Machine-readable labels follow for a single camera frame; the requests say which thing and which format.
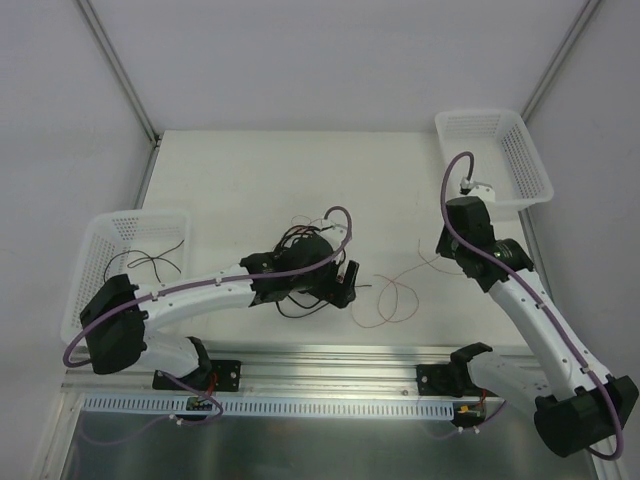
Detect thin red wire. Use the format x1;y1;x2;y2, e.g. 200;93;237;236
292;214;469;329

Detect black cable bundle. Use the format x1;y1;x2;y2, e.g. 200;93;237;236
272;224;374;319

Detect thin black cable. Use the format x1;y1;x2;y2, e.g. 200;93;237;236
102;240;185;284

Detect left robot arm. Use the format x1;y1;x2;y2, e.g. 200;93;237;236
80;234;359;389

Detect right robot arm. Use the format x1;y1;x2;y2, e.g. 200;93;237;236
416;196;639;460

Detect right white plastic basket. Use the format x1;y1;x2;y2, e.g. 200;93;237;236
435;109;554;221

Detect white plastic basket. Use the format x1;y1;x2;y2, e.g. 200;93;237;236
60;209;191;343
435;109;554;221

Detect left white plastic basket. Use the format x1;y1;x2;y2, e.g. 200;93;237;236
60;209;191;343

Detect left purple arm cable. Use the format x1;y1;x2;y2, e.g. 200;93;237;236
62;205;354;369

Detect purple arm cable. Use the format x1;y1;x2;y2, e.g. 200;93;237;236
440;151;625;460
62;205;354;369

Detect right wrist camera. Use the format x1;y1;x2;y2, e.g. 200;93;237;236
459;177;497;204

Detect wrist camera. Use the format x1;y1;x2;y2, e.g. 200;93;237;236
318;218;346;236
459;177;497;204

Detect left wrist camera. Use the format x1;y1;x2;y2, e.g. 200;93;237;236
318;218;346;236

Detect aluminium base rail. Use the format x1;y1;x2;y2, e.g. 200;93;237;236
62;341;541;405

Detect white slotted cable duct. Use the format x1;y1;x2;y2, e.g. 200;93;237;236
82;394;454;421

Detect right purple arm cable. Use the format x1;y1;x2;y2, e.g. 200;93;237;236
440;151;625;460

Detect right aluminium frame post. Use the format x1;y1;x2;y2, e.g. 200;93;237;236
520;0;606;124

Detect aluminium frame post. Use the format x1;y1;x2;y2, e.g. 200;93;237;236
520;0;606;124
74;0;160;146

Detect left aluminium frame post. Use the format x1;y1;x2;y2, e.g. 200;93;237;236
74;0;160;146

